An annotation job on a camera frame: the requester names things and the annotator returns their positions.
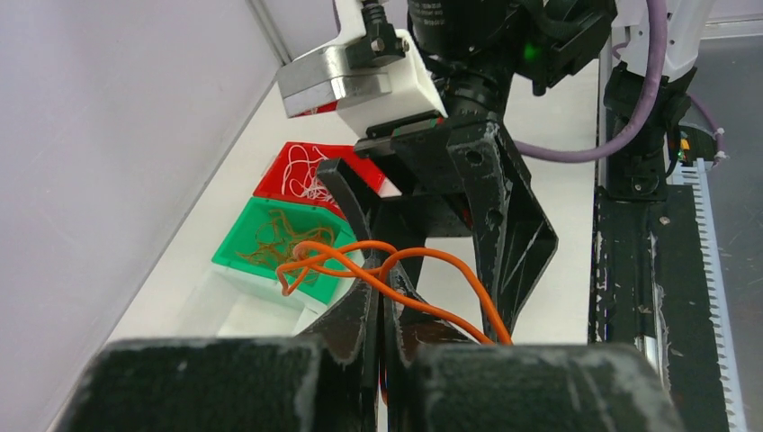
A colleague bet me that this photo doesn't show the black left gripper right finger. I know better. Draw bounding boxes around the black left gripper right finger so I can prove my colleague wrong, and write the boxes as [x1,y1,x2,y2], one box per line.
[382,300,685,431]

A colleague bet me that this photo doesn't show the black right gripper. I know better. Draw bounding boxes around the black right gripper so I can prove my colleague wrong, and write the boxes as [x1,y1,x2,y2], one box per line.
[317,112,558,329]

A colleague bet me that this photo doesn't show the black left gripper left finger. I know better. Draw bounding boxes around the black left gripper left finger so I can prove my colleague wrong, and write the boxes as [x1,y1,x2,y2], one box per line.
[58,281,380,431]

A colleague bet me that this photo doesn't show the orange cable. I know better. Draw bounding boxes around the orange cable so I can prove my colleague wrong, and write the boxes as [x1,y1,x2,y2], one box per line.
[274,239,514,347]

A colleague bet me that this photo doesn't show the white cables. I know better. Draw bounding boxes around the white cables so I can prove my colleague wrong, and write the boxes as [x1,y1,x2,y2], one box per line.
[280,144,335,204]

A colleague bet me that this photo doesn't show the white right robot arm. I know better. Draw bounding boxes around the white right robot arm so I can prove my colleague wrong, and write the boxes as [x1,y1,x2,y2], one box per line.
[317,1,713,342]

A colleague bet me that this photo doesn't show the clear plastic bin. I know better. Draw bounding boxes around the clear plastic bin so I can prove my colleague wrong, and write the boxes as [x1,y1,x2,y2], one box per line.
[175,265,328,338]

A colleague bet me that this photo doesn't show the green plastic bin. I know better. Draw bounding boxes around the green plastic bin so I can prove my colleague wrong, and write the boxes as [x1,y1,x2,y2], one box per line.
[211,196,356,280]

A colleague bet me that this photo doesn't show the red plastic bin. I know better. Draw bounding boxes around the red plastic bin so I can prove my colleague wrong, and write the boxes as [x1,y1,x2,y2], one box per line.
[253,141,385,218]

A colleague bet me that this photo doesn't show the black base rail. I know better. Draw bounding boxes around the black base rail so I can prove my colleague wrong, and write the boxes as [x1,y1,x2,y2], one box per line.
[588,161,748,431]

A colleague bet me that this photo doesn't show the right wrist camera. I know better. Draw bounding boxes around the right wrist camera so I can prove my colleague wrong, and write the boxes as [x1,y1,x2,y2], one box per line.
[276,1,445,137]

